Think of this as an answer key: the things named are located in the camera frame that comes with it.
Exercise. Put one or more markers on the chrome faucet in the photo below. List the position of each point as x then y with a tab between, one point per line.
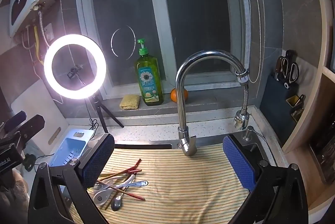
182	108

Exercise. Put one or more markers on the orange fruit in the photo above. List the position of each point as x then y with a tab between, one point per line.
174	96

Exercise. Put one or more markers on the white spoon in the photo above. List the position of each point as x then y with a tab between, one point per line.
99	199

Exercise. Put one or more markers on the metal spoon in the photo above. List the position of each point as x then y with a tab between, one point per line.
116	205

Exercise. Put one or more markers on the yellow holder cup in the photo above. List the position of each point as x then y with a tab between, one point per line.
293	102
297	114

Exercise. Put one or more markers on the dark knife holder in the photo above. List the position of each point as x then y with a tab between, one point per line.
274	103

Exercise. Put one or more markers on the person's left forearm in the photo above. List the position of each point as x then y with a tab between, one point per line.
14	190

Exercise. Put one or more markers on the metal sink knob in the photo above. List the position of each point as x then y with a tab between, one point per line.
247	133

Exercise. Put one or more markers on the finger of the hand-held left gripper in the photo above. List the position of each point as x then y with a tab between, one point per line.
32	124
16	118

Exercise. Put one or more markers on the green dish soap bottle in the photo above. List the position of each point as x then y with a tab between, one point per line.
150	82

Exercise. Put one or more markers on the white wall socket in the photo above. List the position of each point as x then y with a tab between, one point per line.
48	29

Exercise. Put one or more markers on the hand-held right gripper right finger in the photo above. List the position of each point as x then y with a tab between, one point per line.
239	163

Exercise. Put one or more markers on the yellow sponge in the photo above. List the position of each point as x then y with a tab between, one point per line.
129	103

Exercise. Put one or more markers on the white framed window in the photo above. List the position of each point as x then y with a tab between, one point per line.
154	17

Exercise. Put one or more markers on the metal fork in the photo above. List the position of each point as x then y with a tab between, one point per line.
137	183

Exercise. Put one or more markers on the flexible faucet sprayer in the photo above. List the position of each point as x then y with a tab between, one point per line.
242	116

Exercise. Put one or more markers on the blue drain basket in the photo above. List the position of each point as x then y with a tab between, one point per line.
68	148

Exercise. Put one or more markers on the red wooden chopstick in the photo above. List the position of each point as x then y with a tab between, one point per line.
136	196
137	162
121	192
132	170

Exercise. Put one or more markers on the striped yellow cloth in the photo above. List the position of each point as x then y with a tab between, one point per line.
183	187

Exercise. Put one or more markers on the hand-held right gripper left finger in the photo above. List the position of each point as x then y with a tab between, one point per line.
96	161

